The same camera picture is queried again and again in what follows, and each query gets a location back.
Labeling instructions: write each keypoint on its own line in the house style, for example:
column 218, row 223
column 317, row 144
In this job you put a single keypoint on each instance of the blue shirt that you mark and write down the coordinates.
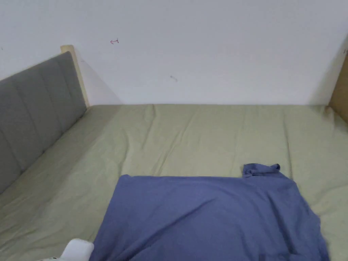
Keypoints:
column 206, row 217

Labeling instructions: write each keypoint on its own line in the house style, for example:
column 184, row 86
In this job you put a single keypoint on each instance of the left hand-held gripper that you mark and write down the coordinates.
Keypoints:
column 77, row 250

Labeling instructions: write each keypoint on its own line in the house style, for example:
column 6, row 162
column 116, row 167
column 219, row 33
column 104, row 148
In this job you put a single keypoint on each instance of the wooden footboard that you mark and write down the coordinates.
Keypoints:
column 340, row 89

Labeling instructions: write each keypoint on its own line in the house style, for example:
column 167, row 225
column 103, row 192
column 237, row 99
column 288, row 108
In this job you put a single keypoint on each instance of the bed with pale green sheet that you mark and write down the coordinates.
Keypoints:
column 174, row 136

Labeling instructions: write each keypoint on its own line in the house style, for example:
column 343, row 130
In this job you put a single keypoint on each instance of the grey padded headboard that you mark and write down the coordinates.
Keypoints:
column 32, row 108

